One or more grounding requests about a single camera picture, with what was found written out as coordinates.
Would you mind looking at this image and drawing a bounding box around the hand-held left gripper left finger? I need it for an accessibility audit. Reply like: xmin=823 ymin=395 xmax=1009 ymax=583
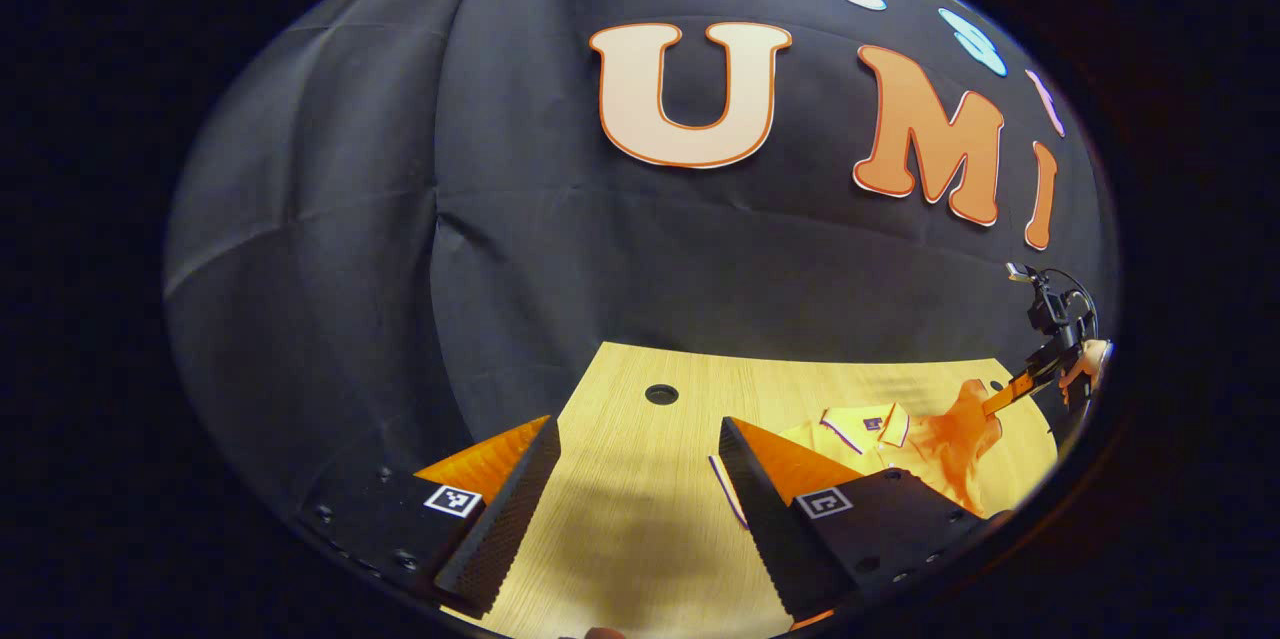
xmin=295 ymin=414 xmax=563 ymax=620

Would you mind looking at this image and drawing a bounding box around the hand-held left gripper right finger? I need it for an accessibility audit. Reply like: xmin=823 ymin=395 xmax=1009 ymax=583
xmin=718 ymin=416 xmax=1011 ymax=625

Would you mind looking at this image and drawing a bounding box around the orange T-shirt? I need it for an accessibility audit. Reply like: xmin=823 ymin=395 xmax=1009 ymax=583
xmin=708 ymin=379 xmax=1006 ymax=530

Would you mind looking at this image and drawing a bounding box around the black backdrop cloth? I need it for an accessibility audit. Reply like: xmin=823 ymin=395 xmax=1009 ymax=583
xmin=165 ymin=0 xmax=1119 ymax=520

